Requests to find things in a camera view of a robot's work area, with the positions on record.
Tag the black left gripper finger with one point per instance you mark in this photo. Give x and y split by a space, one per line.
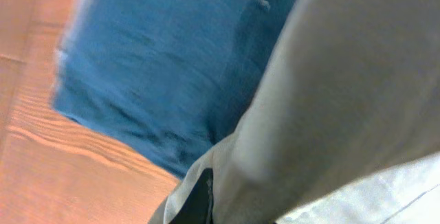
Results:
197 209

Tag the khaki shorts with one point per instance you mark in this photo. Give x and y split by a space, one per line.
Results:
352 88

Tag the folded navy blue shorts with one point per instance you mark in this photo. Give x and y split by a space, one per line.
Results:
169 78

